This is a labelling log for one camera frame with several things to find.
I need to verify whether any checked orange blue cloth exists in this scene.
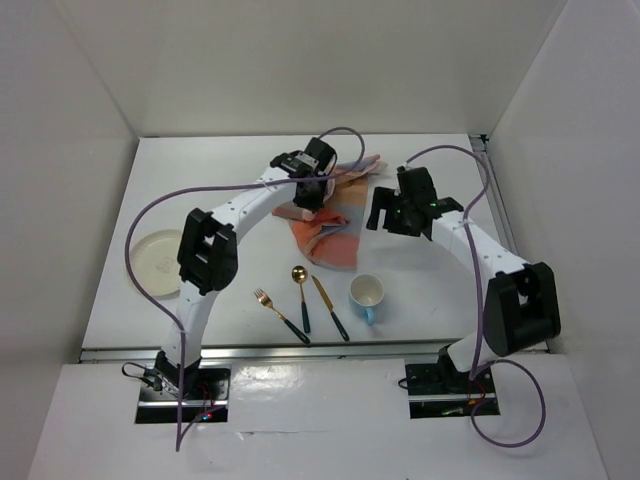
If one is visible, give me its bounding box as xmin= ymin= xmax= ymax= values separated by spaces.
xmin=272 ymin=154 xmax=387 ymax=271

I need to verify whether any light blue mug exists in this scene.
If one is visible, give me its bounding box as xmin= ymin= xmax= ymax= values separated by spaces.
xmin=349 ymin=274 xmax=385 ymax=326

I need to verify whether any gold knife green handle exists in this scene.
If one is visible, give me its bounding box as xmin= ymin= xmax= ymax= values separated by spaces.
xmin=311 ymin=275 xmax=350 ymax=342

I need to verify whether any gold spoon green handle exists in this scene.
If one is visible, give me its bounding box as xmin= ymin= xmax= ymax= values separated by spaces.
xmin=291 ymin=265 xmax=311 ymax=334

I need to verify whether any gold fork green handle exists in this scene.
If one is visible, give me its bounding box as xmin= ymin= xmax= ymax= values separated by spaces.
xmin=254 ymin=289 xmax=310 ymax=345

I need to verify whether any cream round plate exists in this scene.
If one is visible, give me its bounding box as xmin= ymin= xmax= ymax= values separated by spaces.
xmin=130 ymin=229 xmax=182 ymax=300

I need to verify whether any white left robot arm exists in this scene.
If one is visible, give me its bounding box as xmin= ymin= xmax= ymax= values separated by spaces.
xmin=155 ymin=137 xmax=337 ymax=399

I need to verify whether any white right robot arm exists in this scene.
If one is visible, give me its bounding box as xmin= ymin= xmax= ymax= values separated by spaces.
xmin=366 ymin=167 xmax=561 ymax=392

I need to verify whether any aluminium right side rail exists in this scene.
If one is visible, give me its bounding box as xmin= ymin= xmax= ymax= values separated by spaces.
xmin=469 ymin=132 xmax=551 ymax=351

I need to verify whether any aluminium rail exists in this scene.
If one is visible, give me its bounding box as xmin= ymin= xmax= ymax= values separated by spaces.
xmin=79 ymin=339 xmax=551 ymax=364
xmin=469 ymin=132 xmax=551 ymax=351

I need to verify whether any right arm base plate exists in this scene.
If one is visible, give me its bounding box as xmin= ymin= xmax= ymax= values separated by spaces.
xmin=397 ymin=363 xmax=500 ymax=419

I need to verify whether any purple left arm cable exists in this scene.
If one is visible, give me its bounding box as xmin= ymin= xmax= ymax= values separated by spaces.
xmin=122 ymin=125 xmax=367 ymax=453

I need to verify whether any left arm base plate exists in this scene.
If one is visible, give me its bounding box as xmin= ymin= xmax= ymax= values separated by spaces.
xmin=135 ymin=366 xmax=231 ymax=425

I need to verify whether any aluminium front rail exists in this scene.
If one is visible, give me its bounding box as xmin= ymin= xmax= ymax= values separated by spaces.
xmin=79 ymin=339 xmax=551 ymax=364

